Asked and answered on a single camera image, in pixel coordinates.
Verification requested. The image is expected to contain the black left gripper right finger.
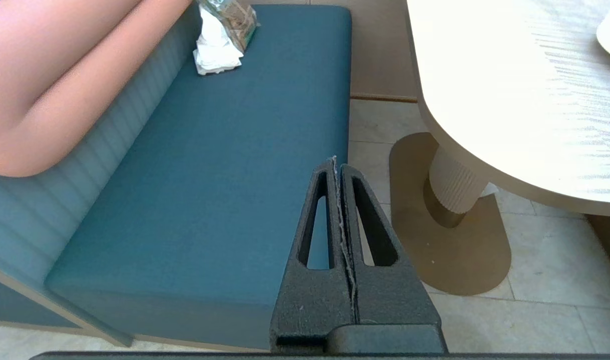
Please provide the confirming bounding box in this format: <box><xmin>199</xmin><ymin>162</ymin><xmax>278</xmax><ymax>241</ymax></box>
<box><xmin>339</xmin><ymin>164</ymin><xmax>441</xmax><ymax>327</ymax></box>

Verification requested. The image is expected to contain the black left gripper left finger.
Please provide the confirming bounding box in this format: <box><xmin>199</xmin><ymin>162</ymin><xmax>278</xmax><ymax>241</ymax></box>
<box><xmin>270</xmin><ymin>156</ymin><xmax>357</xmax><ymax>351</ymax></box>

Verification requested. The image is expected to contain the teal upholstered booth sofa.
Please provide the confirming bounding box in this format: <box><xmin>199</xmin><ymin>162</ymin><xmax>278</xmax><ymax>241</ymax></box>
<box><xmin>0</xmin><ymin>0</ymin><xmax>353</xmax><ymax>351</ymax></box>

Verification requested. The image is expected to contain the white crumpled tissue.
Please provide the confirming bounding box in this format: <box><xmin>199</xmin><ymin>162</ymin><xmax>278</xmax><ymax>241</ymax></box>
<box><xmin>193</xmin><ymin>6</ymin><xmax>244</xmax><ymax>76</ymax></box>

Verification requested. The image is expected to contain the green snack packet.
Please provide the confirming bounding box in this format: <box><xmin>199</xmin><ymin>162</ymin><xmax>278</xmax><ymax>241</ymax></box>
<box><xmin>198</xmin><ymin>0</ymin><xmax>260</xmax><ymax>52</ymax></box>

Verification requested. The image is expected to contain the pink cylindrical bolster cushion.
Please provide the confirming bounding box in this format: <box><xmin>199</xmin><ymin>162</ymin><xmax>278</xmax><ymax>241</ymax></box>
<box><xmin>0</xmin><ymin>0</ymin><xmax>193</xmax><ymax>178</ymax></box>

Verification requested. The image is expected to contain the tan table base plate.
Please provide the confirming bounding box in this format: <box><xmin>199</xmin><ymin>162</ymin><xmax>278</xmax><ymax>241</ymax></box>
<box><xmin>389</xmin><ymin>132</ymin><xmax>512</xmax><ymax>296</ymax></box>

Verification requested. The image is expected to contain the ribbed white table pedestal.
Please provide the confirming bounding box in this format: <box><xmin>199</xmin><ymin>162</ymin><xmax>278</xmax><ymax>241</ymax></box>
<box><xmin>428</xmin><ymin>144</ymin><xmax>490</xmax><ymax>216</ymax></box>

